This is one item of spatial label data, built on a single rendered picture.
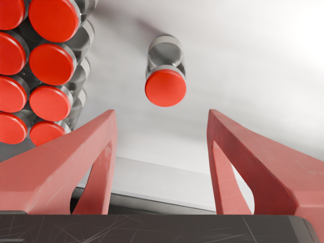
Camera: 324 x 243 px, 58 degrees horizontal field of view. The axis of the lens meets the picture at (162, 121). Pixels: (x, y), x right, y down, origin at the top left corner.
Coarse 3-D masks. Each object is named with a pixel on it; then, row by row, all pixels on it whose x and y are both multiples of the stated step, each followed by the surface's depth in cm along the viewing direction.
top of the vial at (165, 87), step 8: (160, 72) 14; (168, 72) 14; (176, 72) 14; (152, 80) 14; (160, 80) 14; (168, 80) 14; (176, 80) 14; (184, 80) 14; (152, 88) 14; (160, 88) 14; (168, 88) 14; (176, 88) 14; (184, 88) 14; (152, 96) 14; (160, 96) 14; (168, 96) 14; (176, 96) 14; (184, 96) 14; (160, 104) 15; (168, 104) 15; (176, 104) 15
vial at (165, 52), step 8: (160, 40) 17; (168, 40) 17; (176, 40) 17; (152, 48) 16; (160, 48) 16; (168, 48) 16; (176, 48) 16; (152, 56) 15; (160, 56) 15; (168, 56) 15; (176, 56) 15; (184, 56) 17; (152, 64) 15; (160, 64) 15; (168, 64) 15; (176, 64) 15; (184, 64) 16; (152, 72) 14; (184, 72) 15
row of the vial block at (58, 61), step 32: (32, 0) 12; (64, 0) 12; (96, 0) 15; (64, 32) 13; (32, 64) 14; (64, 64) 14; (32, 96) 15; (64, 96) 15; (32, 128) 16; (64, 128) 16
